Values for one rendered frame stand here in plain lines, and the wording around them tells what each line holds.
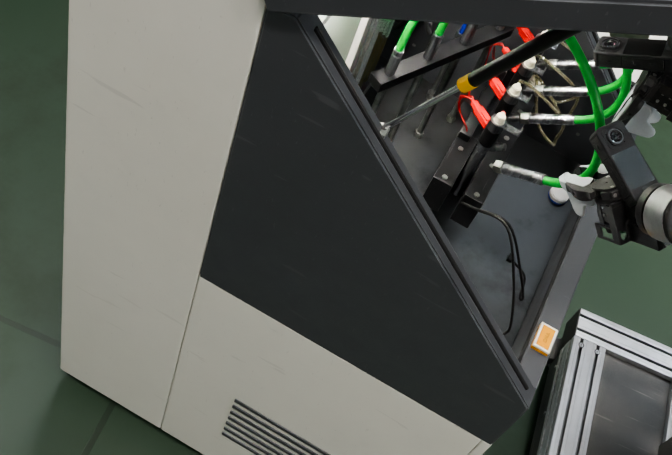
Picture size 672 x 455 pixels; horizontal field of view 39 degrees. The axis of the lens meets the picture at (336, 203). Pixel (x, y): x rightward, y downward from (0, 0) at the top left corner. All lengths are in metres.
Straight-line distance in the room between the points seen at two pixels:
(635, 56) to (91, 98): 0.80
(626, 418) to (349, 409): 0.97
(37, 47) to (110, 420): 1.21
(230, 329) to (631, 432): 1.17
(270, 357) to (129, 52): 0.67
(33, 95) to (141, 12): 1.65
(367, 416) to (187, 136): 0.66
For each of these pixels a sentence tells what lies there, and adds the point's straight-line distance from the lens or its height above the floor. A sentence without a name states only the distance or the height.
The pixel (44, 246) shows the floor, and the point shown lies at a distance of 2.64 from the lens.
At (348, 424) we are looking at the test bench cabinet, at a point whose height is 0.59.
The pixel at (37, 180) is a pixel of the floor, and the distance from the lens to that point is 2.75.
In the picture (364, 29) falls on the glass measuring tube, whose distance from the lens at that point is 1.62.
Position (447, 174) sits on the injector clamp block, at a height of 0.98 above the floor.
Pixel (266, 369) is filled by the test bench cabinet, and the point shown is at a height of 0.61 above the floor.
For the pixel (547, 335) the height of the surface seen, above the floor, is 0.96.
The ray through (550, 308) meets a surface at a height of 0.95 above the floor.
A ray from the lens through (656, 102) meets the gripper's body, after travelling 1.45.
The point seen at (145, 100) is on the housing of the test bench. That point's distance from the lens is 1.43.
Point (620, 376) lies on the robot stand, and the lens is 2.62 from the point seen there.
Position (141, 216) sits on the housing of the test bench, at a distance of 1.65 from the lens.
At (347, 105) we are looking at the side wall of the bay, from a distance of 1.22.
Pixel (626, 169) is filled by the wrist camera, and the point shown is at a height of 1.36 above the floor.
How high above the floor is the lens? 2.25
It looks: 53 degrees down
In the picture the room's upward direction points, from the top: 23 degrees clockwise
